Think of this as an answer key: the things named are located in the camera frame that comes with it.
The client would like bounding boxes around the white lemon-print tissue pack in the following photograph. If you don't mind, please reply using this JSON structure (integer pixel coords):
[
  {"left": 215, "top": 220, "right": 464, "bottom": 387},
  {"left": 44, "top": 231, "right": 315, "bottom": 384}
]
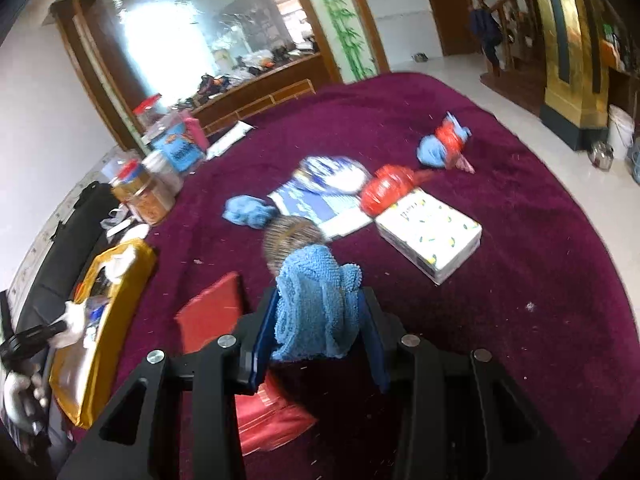
[{"left": 375, "top": 188, "right": 483, "bottom": 285}]

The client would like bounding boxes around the blue white patterned bag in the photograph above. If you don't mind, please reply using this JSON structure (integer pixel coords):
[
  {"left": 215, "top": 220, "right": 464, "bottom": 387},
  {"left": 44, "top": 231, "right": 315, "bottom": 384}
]
[{"left": 268, "top": 156, "right": 372, "bottom": 240}]

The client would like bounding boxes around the red foil tissue pack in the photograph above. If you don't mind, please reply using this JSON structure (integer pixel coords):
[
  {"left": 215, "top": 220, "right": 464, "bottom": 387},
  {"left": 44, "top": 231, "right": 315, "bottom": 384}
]
[{"left": 173, "top": 270, "right": 319, "bottom": 456}]

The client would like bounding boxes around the red plastic bag bundle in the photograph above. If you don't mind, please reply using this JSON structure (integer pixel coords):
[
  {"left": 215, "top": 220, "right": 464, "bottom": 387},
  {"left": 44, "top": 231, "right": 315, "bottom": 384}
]
[{"left": 360, "top": 165, "right": 434, "bottom": 217}]

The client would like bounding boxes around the blue snack jar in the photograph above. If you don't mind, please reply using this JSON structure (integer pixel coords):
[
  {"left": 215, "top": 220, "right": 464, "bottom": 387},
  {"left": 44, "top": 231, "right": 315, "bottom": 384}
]
[{"left": 142, "top": 110, "right": 205, "bottom": 174}]

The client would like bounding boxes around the white paper strip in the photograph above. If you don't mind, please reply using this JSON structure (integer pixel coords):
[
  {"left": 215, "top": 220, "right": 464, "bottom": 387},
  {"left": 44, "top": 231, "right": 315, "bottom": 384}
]
[{"left": 206, "top": 120, "right": 255, "bottom": 160}]

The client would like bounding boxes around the steel pot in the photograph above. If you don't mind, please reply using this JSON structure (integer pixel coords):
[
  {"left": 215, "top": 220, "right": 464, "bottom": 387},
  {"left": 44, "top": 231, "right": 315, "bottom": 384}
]
[{"left": 588, "top": 141, "right": 614, "bottom": 172}]

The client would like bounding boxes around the gold pillar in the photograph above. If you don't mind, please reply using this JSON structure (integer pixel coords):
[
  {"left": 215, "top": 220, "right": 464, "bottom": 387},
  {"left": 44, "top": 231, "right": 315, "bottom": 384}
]
[{"left": 537, "top": 0, "right": 608, "bottom": 151}]

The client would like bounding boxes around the light blue knitted cloth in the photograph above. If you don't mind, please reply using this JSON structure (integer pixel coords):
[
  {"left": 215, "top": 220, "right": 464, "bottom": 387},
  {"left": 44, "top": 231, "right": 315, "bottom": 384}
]
[{"left": 222, "top": 195, "right": 279, "bottom": 230}]

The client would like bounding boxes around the white plastic bucket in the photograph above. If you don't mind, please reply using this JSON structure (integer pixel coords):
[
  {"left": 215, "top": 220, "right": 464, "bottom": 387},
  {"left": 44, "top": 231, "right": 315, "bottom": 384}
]
[{"left": 608, "top": 104, "right": 636, "bottom": 160}]

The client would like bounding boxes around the white towel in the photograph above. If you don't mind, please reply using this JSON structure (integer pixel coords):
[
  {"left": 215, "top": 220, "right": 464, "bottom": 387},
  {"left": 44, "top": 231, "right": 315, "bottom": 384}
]
[{"left": 103, "top": 244, "right": 137, "bottom": 285}]

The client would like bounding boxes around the red lid peanut jar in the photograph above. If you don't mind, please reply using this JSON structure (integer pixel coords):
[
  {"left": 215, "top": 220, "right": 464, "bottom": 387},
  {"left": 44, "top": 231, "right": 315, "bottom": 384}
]
[{"left": 110, "top": 159, "right": 175, "bottom": 226}]

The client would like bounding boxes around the small blue towel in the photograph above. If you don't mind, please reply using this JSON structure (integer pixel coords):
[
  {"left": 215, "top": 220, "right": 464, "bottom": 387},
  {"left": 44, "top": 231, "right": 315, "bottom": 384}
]
[{"left": 271, "top": 245, "right": 362, "bottom": 362}]

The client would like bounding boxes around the white gloved left hand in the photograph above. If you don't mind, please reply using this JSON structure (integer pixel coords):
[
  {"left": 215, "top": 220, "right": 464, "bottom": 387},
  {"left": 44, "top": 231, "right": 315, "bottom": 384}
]
[{"left": 3, "top": 363, "right": 48, "bottom": 436}]

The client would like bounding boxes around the dark jacket on post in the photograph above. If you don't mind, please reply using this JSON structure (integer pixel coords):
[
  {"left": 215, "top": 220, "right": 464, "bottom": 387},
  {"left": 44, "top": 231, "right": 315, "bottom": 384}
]
[{"left": 470, "top": 0, "right": 503, "bottom": 77}]

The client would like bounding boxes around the wooden staircase railing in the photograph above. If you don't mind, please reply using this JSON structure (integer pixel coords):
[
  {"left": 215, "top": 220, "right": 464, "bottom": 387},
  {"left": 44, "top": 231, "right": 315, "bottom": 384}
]
[{"left": 479, "top": 0, "right": 549, "bottom": 116}]

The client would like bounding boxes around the yellow gift box tray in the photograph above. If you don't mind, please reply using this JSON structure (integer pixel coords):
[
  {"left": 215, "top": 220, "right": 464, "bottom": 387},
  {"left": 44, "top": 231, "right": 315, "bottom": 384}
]
[{"left": 49, "top": 238, "right": 156, "bottom": 429}]

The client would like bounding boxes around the purple velvet tablecloth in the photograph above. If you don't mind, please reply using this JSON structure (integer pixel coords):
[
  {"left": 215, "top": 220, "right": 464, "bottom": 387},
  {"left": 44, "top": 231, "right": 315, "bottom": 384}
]
[{"left": 61, "top": 74, "right": 639, "bottom": 479}]

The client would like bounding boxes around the brown knitted cloth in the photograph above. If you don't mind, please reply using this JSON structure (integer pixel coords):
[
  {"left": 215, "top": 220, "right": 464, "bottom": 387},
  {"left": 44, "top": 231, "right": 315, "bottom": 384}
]
[{"left": 262, "top": 216, "right": 326, "bottom": 276}]

